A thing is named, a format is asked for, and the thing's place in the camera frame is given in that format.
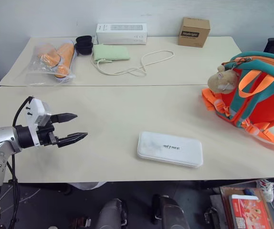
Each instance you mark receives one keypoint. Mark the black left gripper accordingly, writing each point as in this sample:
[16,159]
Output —
[44,136]

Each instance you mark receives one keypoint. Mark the orange and teal backpack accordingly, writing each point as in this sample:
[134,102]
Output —
[258,105]

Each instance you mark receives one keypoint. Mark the white rectangular plastic case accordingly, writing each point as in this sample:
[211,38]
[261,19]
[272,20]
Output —
[170,149]

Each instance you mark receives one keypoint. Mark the white sneaker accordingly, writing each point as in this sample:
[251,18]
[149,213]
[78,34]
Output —
[267,189]

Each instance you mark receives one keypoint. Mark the white cloth under table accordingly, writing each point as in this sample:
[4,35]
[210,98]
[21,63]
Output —
[87,185]

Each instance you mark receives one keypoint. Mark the clear plastic bag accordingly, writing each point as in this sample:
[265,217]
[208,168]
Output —
[44,71]

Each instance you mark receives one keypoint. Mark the orange slipper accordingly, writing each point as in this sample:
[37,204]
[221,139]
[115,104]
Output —
[65,57]
[46,59]

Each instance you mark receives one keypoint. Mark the red printed box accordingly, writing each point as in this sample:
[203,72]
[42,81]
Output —
[249,212]

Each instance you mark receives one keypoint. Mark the black cup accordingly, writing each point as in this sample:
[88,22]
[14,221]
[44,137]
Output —
[85,48]
[83,38]

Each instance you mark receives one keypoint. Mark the green cloth pouch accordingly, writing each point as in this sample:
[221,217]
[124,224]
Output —
[110,53]

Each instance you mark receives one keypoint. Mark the brown cardboard tray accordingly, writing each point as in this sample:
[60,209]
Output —
[224,205]

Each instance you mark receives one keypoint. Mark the grey rounded robot leg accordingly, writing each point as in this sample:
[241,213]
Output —
[110,214]

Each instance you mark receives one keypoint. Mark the long white product box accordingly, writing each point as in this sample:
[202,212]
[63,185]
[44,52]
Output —
[121,34]

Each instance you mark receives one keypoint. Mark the black rounded robot leg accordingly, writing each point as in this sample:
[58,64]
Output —
[170,212]

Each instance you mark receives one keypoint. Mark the brown cardboard box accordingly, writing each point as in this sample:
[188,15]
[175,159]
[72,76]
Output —
[194,31]

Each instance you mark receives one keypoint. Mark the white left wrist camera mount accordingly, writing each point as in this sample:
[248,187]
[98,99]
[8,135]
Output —
[35,109]

